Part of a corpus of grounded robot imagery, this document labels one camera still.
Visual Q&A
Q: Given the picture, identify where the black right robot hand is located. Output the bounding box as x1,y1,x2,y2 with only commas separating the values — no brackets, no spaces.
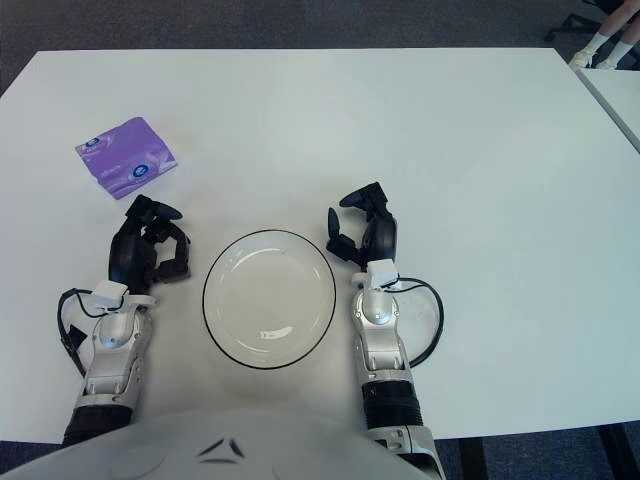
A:
326,181,400,269

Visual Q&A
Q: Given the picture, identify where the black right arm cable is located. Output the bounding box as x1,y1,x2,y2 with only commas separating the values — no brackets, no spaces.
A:
394,277,446,369

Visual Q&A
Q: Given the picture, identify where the black table leg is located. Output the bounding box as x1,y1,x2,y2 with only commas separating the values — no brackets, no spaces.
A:
597,426,639,480
457,438,489,480

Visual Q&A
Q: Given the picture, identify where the person leg white sock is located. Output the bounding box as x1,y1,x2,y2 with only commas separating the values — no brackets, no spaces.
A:
596,13,640,70
569,0,634,69

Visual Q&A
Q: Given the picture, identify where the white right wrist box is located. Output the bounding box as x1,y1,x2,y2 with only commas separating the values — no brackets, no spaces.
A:
367,259,402,289

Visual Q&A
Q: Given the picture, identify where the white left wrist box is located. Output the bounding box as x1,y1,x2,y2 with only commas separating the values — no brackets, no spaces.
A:
92,280,129,311

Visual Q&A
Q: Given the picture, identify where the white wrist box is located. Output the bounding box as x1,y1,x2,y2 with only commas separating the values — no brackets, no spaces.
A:
92,280,129,311
367,259,402,289

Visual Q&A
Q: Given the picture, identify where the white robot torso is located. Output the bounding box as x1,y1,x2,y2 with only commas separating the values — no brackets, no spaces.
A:
0,404,446,480

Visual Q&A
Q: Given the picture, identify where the white plate black rim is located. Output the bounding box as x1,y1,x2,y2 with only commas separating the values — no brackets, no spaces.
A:
201,229,338,372

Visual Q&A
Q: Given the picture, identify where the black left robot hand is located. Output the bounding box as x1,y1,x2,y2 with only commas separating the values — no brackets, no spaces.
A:
108,194,194,297

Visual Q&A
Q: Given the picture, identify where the white side table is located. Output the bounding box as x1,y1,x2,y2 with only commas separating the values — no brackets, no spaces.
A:
574,68,640,154

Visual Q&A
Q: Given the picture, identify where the purple tissue paper pack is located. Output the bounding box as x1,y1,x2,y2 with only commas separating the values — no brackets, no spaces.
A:
74,115,180,201

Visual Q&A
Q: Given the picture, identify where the black office chair base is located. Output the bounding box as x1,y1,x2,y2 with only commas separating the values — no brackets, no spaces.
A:
544,0,617,42

